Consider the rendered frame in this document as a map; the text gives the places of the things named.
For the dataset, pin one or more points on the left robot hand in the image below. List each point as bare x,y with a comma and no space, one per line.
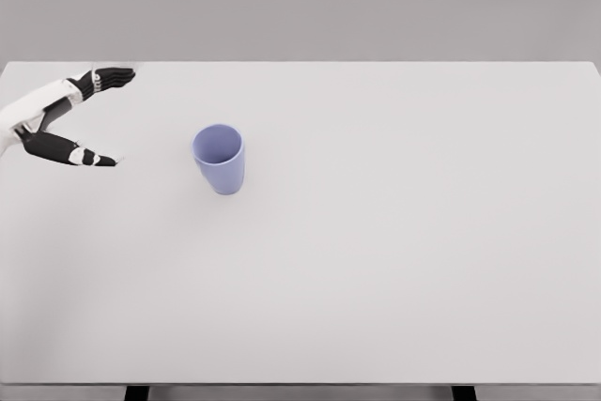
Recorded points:
28,107

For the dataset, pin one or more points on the lavender blue plastic cup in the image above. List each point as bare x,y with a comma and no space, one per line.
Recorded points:
220,171

